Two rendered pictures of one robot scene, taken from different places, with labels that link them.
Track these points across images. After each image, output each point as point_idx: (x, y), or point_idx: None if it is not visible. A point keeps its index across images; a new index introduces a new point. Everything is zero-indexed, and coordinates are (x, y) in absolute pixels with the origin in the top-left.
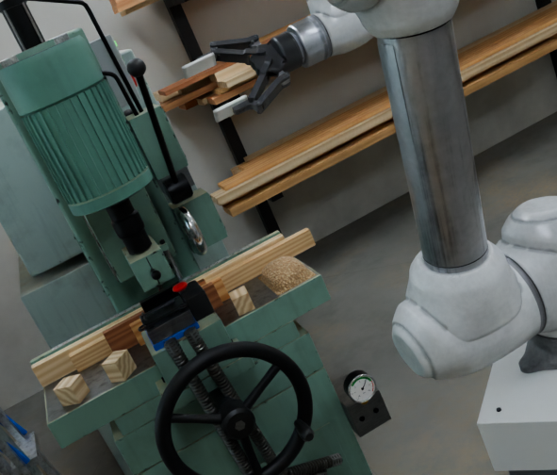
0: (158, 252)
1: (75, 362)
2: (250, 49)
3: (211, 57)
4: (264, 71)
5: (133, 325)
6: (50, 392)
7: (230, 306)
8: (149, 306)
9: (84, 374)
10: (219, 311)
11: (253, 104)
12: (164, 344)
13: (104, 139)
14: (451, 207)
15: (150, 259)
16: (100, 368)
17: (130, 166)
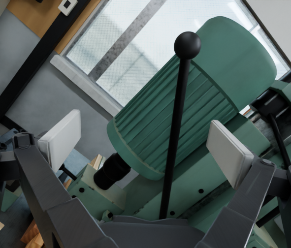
0: (80, 178)
1: (85, 166)
2: (242, 232)
3: (238, 154)
4: (59, 209)
5: (68, 179)
6: (81, 156)
7: (7, 237)
8: (59, 176)
9: (76, 167)
10: (16, 229)
11: (10, 152)
12: None
13: (146, 93)
14: None
15: (80, 174)
16: (70, 170)
17: (125, 123)
